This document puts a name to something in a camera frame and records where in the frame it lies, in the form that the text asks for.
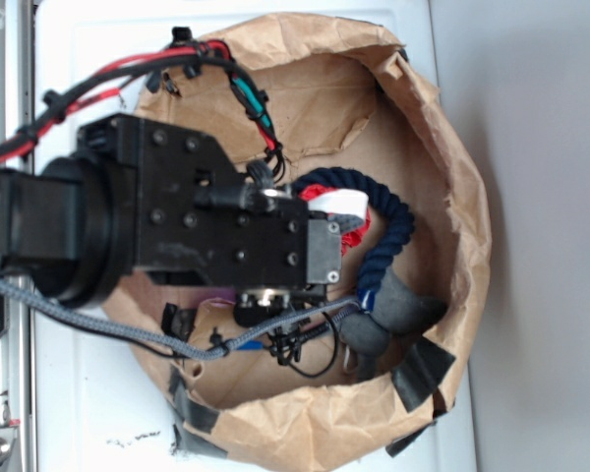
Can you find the grey plush elephant toy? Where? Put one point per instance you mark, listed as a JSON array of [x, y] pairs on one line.
[[397, 311]]

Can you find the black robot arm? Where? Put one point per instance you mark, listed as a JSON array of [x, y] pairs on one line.
[[45, 232]]

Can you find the red crumpled paper ball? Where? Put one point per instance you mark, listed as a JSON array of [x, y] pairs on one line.
[[352, 229]]

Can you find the metal frame rail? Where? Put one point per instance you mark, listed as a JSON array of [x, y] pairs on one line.
[[17, 436]]

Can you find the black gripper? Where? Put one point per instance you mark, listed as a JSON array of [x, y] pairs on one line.
[[171, 204]]

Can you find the brown paper bag bin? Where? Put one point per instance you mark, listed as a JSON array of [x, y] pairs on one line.
[[341, 94]]

